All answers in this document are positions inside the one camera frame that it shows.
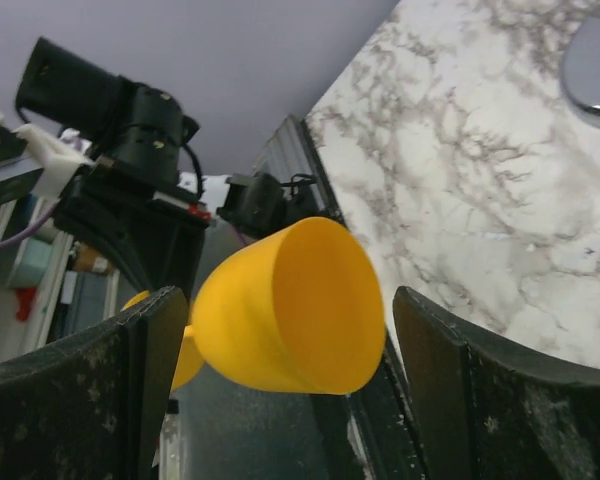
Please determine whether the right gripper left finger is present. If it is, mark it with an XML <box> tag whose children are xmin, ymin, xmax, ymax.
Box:
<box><xmin>0</xmin><ymin>287</ymin><xmax>188</xmax><ymax>479</ymax></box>

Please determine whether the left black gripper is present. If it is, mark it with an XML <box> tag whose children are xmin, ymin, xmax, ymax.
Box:
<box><xmin>52</xmin><ymin>165</ymin><xmax>210</xmax><ymax>298</ymax></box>

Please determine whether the yellow wine glass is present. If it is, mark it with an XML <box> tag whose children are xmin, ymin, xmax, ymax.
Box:
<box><xmin>122</xmin><ymin>216</ymin><xmax>387</xmax><ymax>396</ymax></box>

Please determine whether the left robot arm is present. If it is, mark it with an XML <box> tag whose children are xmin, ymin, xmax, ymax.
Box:
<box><xmin>15</xmin><ymin>37</ymin><xmax>210</xmax><ymax>296</ymax></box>

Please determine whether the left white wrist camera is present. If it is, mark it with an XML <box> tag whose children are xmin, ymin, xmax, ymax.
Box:
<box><xmin>0</xmin><ymin>112</ymin><xmax>94</xmax><ymax>206</ymax></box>

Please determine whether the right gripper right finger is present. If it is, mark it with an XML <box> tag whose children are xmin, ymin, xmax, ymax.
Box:
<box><xmin>393</xmin><ymin>287</ymin><xmax>600</xmax><ymax>479</ymax></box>

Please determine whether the chrome wine glass rack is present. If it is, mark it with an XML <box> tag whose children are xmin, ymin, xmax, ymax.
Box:
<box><xmin>560</xmin><ymin>6</ymin><xmax>600</xmax><ymax>129</ymax></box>

